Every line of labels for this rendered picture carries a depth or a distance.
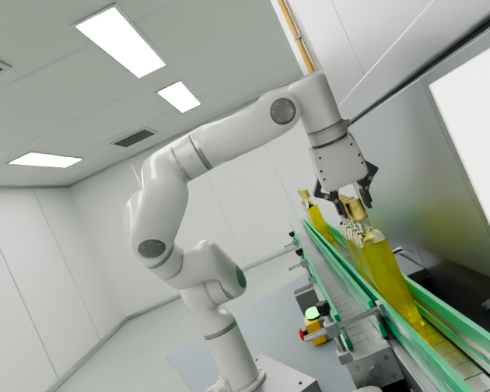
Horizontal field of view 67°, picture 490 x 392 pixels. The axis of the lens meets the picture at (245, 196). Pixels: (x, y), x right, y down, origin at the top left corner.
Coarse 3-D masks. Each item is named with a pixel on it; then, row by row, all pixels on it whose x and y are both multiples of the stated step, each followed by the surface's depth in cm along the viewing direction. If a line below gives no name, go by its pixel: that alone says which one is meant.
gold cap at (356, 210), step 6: (354, 198) 81; (348, 204) 79; (354, 204) 79; (360, 204) 79; (348, 210) 80; (354, 210) 79; (360, 210) 79; (354, 216) 79; (360, 216) 79; (366, 216) 79
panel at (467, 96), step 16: (480, 64) 42; (448, 80) 49; (464, 80) 46; (480, 80) 43; (448, 96) 51; (464, 96) 47; (480, 96) 44; (448, 112) 53; (464, 112) 49; (480, 112) 46; (464, 128) 50; (480, 128) 47; (464, 144) 52; (480, 144) 48; (464, 160) 54; (480, 160) 50; (480, 176) 52; (480, 192) 54
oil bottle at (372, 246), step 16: (368, 240) 78; (384, 240) 77; (368, 256) 78; (384, 256) 77; (368, 272) 82; (384, 272) 77; (400, 272) 77; (384, 288) 78; (400, 288) 77; (400, 304) 78; (416, 320) 77
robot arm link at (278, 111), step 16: (272, 96) 66; (288, 96) 66; (240, 112) 66; (256, 112) 66; (272, 112) 66; (288, 112) 66; (208, 128) 71; (224, 128) 68; (240, 128) 66; (256, 128) 66; (272, 128) 66; (288, 128) 67; (208, 144) 71; (224, 144) 69; (240, 144) 68; (256, 144) 68; (208, 160) 72; (224, 160) 73
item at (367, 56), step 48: (288, 0) 122; (336, 0) 82; (384, 0) 62; (432, 0) 46; (480, 0) 39; (336, 48) 96; (384, 48) 70; (432, 48) 50; (336, 96) 116; (384, 96) 78; (432, 288) 104; (480, 288) 74
